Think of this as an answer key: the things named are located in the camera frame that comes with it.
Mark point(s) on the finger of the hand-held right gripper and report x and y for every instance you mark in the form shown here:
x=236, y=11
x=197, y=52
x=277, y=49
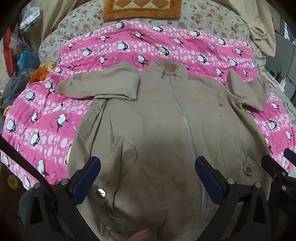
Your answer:
x=275, y=170
x=291, y=154

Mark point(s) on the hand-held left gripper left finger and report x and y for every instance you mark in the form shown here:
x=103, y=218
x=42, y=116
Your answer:
x=86, y=180

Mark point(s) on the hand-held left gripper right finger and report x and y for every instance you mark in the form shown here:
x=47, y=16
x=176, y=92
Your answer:
x=209, y=183

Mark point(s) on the beige zip jacket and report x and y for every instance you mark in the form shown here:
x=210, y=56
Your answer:
x=150, y=115

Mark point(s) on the white charger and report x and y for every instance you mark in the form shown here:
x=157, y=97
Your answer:
x=284, y=82

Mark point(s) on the black charger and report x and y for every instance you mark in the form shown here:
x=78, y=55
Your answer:
x=279, y=73

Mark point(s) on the grey cabinet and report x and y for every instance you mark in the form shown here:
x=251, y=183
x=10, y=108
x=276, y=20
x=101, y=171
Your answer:
x=283, y=55

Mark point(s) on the grey striped garment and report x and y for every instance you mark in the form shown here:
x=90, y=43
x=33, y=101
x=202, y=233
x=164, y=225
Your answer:
x=16, y=88

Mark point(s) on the orange cloth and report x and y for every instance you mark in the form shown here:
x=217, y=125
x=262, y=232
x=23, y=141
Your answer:
x=41, y=73

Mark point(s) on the window with grille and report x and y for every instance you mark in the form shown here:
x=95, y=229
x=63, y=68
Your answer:
x=289, y=32

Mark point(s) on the beige curtain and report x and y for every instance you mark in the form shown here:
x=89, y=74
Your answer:
x=261, y=30
x=53, y=14

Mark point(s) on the pink penguin print blanket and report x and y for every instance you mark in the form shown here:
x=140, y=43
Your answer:
x=111, y=48

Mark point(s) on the blue plastic bag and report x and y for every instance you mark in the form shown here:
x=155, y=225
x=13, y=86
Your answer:
x=27, y=59

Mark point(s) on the floral bed sheet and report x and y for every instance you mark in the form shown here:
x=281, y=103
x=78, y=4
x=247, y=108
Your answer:
x=208, y=14

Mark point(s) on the clear plastic bag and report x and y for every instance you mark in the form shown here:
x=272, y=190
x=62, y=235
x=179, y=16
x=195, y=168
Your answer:
x=31, y=18

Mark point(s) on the orange checkered mat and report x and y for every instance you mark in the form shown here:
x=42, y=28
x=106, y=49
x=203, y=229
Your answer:
x=141, y=11

